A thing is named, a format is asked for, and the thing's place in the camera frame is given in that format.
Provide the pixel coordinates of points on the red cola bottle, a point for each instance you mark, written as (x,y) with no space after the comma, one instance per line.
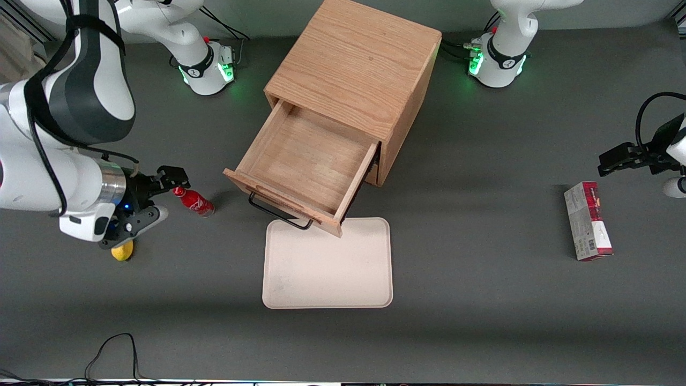
(194,202)

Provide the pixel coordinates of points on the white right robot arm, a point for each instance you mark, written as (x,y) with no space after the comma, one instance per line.
(32,177)

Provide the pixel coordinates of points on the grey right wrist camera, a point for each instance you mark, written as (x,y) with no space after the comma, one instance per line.
(86,225)

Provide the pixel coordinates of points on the cream rectangular tray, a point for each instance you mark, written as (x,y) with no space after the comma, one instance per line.
(327,262)

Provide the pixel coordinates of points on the yellow lemon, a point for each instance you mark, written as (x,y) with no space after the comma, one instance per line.
(124,253)

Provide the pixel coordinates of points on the wooden drawer cabinet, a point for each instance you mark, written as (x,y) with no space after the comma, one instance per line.
(359,59)

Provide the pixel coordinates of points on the white equipment stand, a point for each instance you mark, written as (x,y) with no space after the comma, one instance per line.
(16,59)

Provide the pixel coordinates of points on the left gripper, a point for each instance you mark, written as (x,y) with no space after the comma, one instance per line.
(657,148)

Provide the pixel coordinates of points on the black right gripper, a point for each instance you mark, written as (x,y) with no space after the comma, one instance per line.
(140,187)

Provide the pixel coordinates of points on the red tartan cardboard box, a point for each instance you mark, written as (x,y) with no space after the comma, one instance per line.
(587,220)

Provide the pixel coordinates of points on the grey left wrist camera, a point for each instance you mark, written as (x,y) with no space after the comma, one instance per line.
(675,187)

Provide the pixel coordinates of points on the aluminium frame profile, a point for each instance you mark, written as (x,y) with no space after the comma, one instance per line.
(27,21)

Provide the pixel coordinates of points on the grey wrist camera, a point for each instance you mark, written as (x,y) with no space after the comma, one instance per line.
(86,225)
(675,187)

